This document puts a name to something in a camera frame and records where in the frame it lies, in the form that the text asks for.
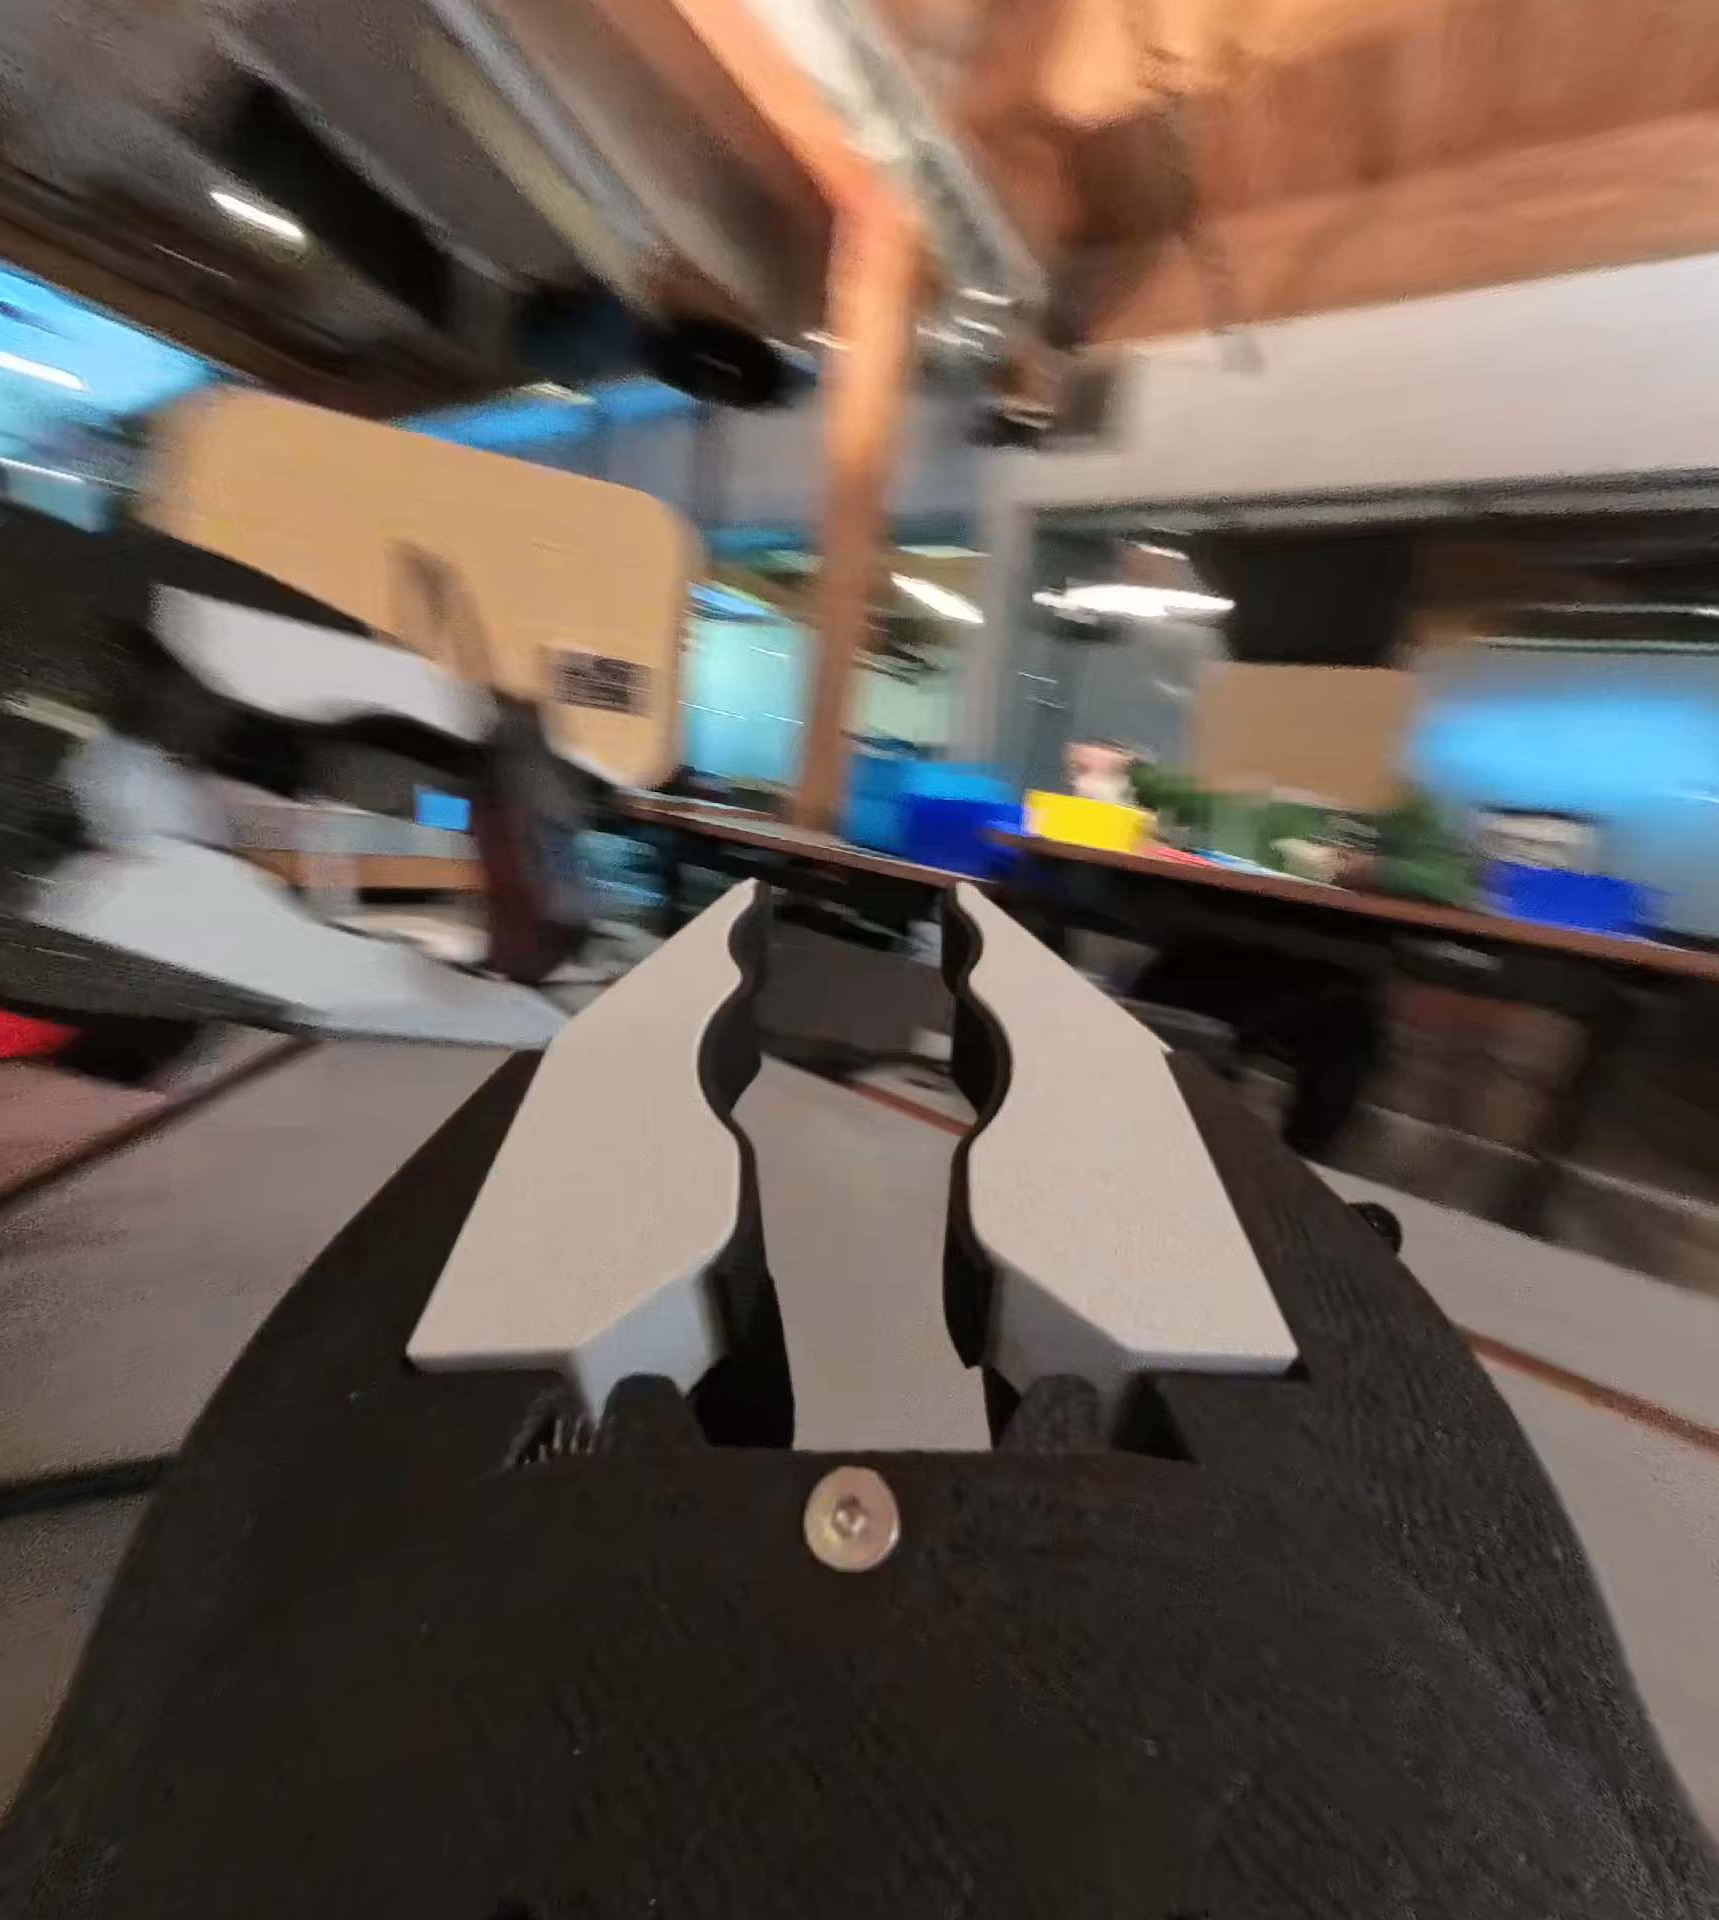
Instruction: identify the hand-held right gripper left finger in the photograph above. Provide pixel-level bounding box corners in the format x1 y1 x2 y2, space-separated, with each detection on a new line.
405 878 773 1399

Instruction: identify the glass partition window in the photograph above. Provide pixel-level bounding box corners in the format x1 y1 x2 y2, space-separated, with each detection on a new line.
1009 477 1719 963

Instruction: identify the wooden stand board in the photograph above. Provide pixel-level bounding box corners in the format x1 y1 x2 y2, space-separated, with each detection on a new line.
139 386 703 790

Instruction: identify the small yellow bin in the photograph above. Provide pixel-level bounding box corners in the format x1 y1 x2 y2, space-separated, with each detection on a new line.
1023 790 1153 854

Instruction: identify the small blue bin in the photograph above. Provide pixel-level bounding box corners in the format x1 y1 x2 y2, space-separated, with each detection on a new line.
1488 859 1662 933

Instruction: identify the wooden post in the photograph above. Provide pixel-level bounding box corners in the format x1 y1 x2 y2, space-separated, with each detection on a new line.
791 195 939 834

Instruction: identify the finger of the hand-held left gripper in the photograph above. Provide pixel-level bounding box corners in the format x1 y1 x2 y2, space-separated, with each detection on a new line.
145 584 503 744
19 841 571 1052

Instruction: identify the black wall panel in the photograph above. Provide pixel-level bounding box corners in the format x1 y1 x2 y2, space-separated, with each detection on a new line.
1219 537 1415 671

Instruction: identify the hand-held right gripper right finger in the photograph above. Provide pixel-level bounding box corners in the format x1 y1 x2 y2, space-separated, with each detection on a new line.
941 883 1303 1391

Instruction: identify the black label sticker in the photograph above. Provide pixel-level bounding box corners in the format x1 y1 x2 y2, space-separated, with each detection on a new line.
543 644 651 716

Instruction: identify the long brown-edged table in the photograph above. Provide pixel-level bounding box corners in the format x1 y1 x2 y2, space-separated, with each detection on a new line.
619 794 1719 996

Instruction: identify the blue storage bin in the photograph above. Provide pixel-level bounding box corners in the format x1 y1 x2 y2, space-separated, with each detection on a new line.
843 750 1025 880

